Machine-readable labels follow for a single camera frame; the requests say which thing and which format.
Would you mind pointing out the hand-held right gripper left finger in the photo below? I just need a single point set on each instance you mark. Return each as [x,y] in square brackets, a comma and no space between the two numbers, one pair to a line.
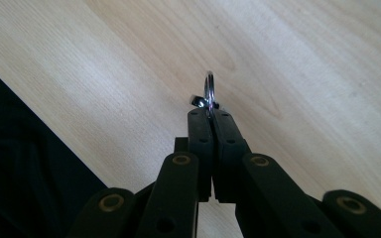
[201,145]

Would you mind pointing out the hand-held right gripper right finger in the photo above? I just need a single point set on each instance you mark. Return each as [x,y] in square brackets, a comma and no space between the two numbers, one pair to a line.
[228,155]

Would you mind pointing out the dark cloth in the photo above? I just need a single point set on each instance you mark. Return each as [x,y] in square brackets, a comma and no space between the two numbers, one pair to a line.
[23,165]

